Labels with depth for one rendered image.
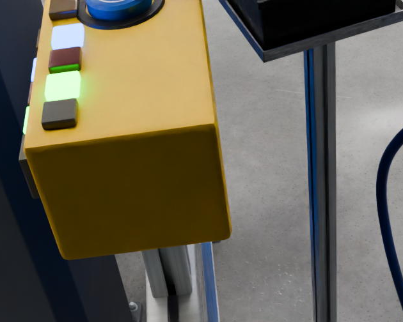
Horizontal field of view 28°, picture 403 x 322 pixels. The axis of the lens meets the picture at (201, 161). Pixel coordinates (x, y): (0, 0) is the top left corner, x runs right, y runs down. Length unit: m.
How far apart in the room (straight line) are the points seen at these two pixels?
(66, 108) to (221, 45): 1.95
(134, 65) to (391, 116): 1.66
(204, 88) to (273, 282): 1.30
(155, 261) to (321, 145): 0.52
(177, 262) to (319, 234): 0.62
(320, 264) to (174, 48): 0.80
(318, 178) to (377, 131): 0.95
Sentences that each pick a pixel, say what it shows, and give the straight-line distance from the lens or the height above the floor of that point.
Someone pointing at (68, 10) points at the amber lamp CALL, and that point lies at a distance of 0.50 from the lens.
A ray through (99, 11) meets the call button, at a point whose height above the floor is 1.08.
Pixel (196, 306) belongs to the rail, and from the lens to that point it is 0.59.
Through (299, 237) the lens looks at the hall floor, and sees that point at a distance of 1.78.
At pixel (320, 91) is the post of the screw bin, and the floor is 0.71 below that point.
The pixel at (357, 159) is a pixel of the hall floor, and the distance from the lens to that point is 1.95.
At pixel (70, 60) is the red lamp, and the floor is 1.08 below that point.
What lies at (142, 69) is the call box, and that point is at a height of 1.07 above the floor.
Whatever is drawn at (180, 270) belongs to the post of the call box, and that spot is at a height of 0.89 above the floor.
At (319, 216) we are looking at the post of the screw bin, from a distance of 1.14.
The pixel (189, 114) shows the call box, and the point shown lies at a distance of 0.41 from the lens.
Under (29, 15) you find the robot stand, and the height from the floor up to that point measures 0.78.
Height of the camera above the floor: 1.33
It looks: 42 degrees down
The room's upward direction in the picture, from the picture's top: 9 degrees counter-clockwise
